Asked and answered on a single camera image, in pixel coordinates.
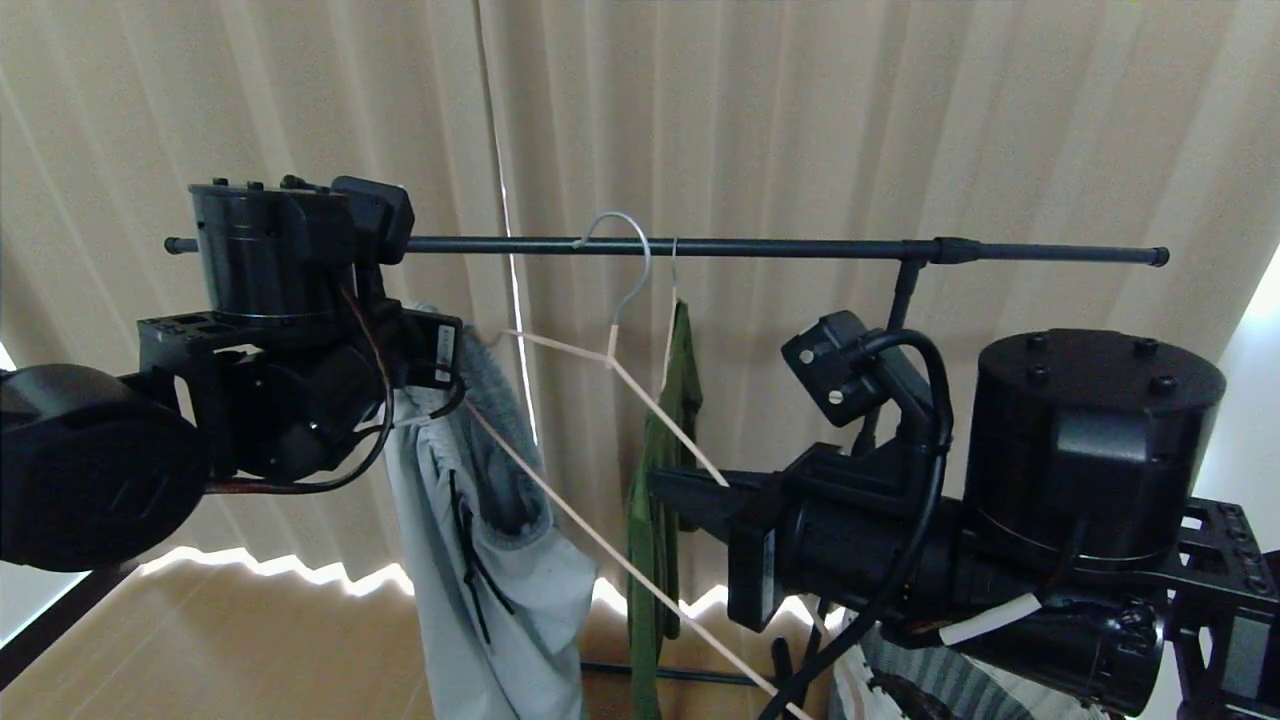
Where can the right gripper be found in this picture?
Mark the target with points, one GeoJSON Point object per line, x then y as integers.
{"type": "Point", "coordinates": [850, 550]}

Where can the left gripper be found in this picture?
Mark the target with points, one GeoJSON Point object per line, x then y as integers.
{"type": "Point", "coordinates": [300, 410]}

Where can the green long-sleeved shirt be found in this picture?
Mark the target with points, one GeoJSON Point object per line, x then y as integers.
{"type": "Point", "coordinates": [655, 520]}

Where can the pink clothes hanger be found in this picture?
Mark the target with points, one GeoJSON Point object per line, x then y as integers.
{"type": "Point", "coordinates": [647, 260]}
{"type": "Point", "coordinates": [668, 340]}

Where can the pale grey shorts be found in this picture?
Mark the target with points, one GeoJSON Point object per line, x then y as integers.
{"type": "Point", "coordinates": [530, 600]}

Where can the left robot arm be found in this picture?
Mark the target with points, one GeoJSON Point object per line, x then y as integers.
{"type": "Point", "coordinates": [80, 470]}

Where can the white laundry basket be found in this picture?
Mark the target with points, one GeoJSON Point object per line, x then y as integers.
{"type": "Point", "coordinates": [960, 690]}

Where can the black clothes rack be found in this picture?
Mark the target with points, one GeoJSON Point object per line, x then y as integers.
{"type": "Point", "coordinates": [800, 247]}

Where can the beige curtain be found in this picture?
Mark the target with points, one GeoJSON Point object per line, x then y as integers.
{"type": "Point", "coordinates": [800, 120]}

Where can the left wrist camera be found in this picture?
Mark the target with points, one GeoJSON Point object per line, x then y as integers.
{"type": "Point", "coordinates": [385, 215]}

